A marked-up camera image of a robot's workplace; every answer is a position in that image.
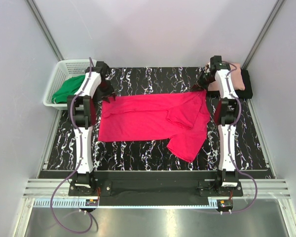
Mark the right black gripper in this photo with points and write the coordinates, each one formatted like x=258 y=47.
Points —
x=200 y=87

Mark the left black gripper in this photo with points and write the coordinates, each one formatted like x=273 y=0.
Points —
x=110 y=92

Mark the red t-shirt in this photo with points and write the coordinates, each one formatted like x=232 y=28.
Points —
x=180 y=117

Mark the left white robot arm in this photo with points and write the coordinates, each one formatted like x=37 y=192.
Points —
x=82 y=113

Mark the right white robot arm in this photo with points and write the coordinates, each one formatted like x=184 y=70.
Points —
x=226 y=117

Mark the folded pink t-shirt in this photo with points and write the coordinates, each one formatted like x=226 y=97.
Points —
x=236 y=78

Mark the green t-shirt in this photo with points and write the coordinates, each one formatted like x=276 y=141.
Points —
x=69 y=87

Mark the folded black t-shirt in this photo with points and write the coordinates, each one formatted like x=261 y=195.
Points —
x=246 y=94

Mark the white plastic basket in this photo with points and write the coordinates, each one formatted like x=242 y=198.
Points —
x=63 y=71

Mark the black marble table mat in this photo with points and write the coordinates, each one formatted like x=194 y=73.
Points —
x=154 y=155

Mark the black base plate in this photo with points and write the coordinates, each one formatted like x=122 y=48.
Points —
x=156 y=188

